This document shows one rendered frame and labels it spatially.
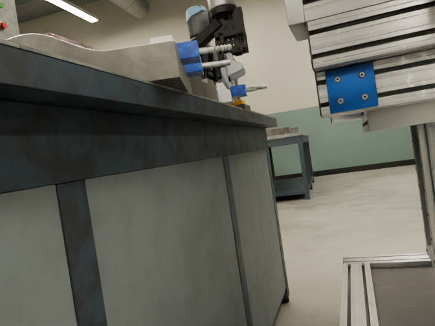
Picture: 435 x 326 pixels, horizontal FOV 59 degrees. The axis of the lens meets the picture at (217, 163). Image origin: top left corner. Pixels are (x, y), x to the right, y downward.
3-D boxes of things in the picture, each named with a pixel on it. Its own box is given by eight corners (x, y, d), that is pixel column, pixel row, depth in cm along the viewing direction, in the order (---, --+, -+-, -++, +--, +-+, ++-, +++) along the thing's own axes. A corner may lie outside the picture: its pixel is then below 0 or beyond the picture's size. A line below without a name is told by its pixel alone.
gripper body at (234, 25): (246, 48, 100) (239, 2, 100) (214, 55, 101) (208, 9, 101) (249, 55, 107) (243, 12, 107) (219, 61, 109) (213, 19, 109)
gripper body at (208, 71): (206, 80, 134) (201, 46, 133) (192, 86, 140) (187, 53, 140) (223, 80, 138) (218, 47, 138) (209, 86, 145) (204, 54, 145)
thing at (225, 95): (268, 97, 106) (265, 78, 106) (267, 95, 101) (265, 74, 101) (221, 105, 108) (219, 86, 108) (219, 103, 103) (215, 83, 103)
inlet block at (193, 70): (232, 77, 78) (228, 51, 78) (232, 72, 73) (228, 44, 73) (167, 87, 79) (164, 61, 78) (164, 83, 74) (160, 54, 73)
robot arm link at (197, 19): (206, 2, 135) (182, 6, 136) (211, 33, 135) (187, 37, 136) (208, 10, 143) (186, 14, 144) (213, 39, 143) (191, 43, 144)
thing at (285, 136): (315, 182, 633) (307, 126, 631) (311, 199, 451) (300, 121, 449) (272, 186, 652) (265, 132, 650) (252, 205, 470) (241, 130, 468)
